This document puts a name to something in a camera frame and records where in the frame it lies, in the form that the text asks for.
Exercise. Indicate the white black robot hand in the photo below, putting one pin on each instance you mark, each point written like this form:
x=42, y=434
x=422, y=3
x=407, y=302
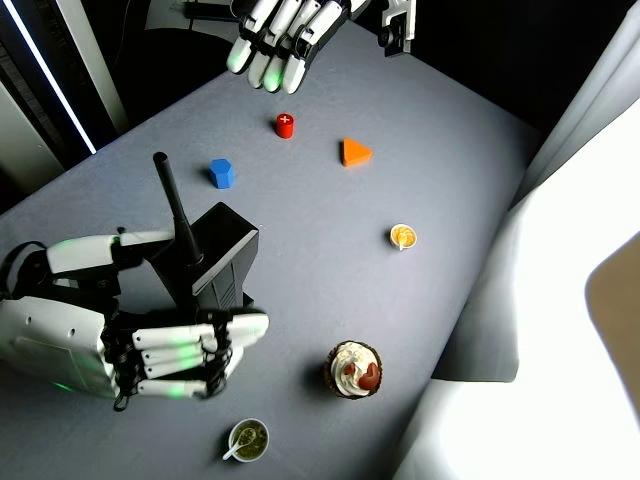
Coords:
x=50, y=340
x=280, y=40

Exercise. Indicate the black flat device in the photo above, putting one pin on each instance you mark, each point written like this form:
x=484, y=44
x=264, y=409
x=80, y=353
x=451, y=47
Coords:
x=210, y=9

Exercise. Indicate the red cylinder block white cross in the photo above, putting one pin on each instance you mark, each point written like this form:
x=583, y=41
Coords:
x=285, y=127

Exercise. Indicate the orange triangle block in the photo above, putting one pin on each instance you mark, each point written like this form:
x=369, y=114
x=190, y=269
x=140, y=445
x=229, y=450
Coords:
x=354, y=153

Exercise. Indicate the blue hexagon block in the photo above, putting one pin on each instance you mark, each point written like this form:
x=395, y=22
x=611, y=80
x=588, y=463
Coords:
x=221, y=174

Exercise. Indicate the white cabinet panel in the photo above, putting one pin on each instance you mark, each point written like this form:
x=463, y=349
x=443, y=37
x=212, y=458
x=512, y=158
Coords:
x=20, y=145

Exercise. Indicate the toy soup bowl with spoon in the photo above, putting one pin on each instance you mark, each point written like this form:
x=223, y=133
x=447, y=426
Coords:
x=250, y=441

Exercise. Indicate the white light strip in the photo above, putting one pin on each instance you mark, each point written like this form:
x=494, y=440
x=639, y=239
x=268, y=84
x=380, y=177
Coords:
x=52, y=80

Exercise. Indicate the small white toy coffee cup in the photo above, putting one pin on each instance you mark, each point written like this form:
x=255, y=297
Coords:
x=403, y=237

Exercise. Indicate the grey table cloth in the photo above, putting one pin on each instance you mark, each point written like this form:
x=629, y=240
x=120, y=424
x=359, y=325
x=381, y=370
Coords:
x=350, y=290

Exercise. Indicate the toy cupcake with cream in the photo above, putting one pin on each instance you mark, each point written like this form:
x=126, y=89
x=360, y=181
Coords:
x=353, y=371

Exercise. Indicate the white fabric curtain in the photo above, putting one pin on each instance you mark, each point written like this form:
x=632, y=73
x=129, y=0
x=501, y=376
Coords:
x=575, y=150

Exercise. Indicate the black camera on white bracket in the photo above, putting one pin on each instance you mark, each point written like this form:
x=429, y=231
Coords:
x=395, y=30

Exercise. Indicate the white post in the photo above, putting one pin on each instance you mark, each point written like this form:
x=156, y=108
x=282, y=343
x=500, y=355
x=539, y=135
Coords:
x=90, y=60

